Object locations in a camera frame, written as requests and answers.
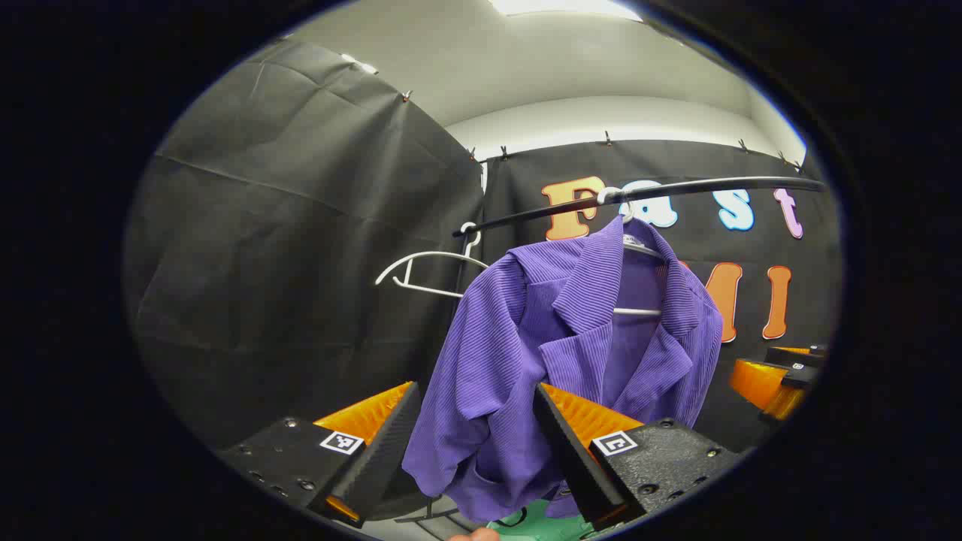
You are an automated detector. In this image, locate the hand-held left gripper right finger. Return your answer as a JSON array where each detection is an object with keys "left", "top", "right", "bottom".
[{"left": 532, "top": 382, "right": 743, "bottom": 533}]

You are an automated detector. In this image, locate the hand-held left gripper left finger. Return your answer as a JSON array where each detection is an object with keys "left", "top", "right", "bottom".
[{"left": 216, "top": 381, "right": 423, "bottom": 528}]

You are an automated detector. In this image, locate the green laundry hamper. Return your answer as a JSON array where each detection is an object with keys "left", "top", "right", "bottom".
[{"left": 485, "top": 498, "right": 598, "bottom": 541}]

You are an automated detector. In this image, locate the purple ribbed shirt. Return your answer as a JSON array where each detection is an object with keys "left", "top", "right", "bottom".
[{"left": 402, "top": 216, "right": 724, "bottom": 524}]

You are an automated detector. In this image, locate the large white clothes hanger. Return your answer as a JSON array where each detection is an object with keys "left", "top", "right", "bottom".
[{"left": 596, "top": 186, "right": 668, "bottom": 317}]

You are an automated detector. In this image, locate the black clothes rack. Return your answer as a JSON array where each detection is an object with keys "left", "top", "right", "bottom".
[{"left": 449, "top": 176, "right": 827, "bottom": 354}]

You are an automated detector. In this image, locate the small white clothes hanger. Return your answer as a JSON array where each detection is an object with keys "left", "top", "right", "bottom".
[{"left": 374, "top": 222, "right": 491, "bottom": 300}]

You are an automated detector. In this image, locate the row of small black clips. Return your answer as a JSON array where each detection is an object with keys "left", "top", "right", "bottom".
[{"left": 402, "top": 90, "right": 806, "bottom": 172}]

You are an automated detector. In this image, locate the large ceiling light panel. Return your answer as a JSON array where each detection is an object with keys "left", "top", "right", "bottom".
[{"left": 489, "top": 0, "right": 644, "bottom": 22}]

